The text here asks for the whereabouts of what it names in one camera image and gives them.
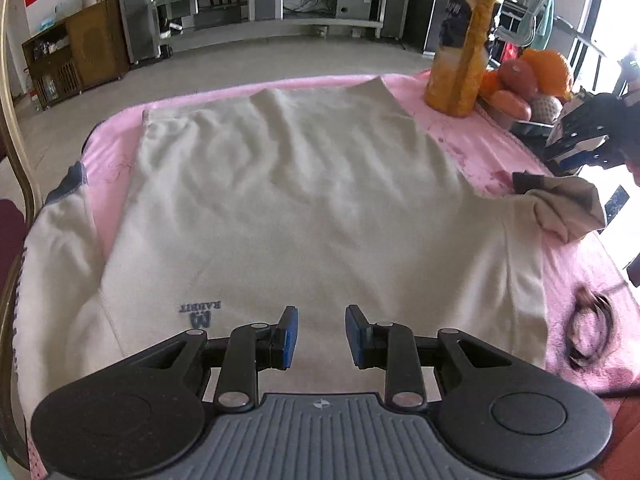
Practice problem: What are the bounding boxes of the large window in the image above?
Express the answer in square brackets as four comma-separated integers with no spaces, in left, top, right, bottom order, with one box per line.
[570,0,640,111]

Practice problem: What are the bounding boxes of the beige sweater with grey-blue cuffs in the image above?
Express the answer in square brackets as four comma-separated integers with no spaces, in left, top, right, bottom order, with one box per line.
[15,76,608,396]

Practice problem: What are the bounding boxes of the red apple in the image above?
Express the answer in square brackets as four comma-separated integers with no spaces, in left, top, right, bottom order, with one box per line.
[499,59,541,101]

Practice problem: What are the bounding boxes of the maroon chair with gold frame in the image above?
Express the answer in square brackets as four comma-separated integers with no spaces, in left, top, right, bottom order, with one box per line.
[0,0,46,468]

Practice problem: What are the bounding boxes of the black drawer cabinet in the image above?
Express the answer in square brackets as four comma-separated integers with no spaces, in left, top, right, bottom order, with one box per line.
[402,0,448,53]

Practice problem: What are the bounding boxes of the orange-red persimmon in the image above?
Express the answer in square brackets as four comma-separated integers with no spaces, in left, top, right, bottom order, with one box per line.
[489,89,532,122]

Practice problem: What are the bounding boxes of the orange juice bottle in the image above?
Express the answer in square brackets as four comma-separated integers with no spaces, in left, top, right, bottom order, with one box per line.
[424,0,507,118]

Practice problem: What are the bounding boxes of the small orange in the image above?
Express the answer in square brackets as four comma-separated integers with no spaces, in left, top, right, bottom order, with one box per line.
[480,69,503,101]

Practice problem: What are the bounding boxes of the grey subwoofer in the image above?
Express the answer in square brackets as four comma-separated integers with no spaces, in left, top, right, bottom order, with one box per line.
[335,0,372,20]

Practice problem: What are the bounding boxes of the pink printed blanket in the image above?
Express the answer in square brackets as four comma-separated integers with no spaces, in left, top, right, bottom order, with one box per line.
[15,72,640,480]

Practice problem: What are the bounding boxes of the brown wooden cabinet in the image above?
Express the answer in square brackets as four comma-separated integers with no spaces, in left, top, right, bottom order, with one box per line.
[22,0,132,111]

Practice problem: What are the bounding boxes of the dark looped cord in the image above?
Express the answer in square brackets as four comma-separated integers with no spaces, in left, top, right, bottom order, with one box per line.
[567,285,615,361]

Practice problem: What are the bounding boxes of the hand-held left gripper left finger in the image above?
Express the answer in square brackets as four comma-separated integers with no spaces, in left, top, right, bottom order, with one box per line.
[120,306,300,413]

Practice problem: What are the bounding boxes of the black audio receiver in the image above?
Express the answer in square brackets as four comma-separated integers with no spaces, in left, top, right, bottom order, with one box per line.
[192,10,246,31]

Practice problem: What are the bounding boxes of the small silver speaker box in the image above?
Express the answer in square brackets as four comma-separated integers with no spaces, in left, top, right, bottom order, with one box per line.
[248,0,284,22]

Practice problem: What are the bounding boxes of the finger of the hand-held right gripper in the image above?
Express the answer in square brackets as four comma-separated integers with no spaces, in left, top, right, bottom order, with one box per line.
[544,92,608,172]

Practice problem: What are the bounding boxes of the green standing fan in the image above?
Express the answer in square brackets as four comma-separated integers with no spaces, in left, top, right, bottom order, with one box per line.
[520,0,556,51]

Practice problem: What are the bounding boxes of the pale fruit in foam net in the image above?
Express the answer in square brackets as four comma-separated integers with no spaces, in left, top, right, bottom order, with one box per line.
[530,94,563,123]

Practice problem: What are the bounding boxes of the coral cloth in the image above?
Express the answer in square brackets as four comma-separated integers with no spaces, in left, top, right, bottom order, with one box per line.
[597,395,640,480]

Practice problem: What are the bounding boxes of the dark metal fruit tray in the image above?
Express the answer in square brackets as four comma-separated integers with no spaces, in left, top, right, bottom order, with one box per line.
[475,100,561,136]

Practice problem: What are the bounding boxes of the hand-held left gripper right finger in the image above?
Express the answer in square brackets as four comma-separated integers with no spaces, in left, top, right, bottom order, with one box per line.
[345,304,526,413]

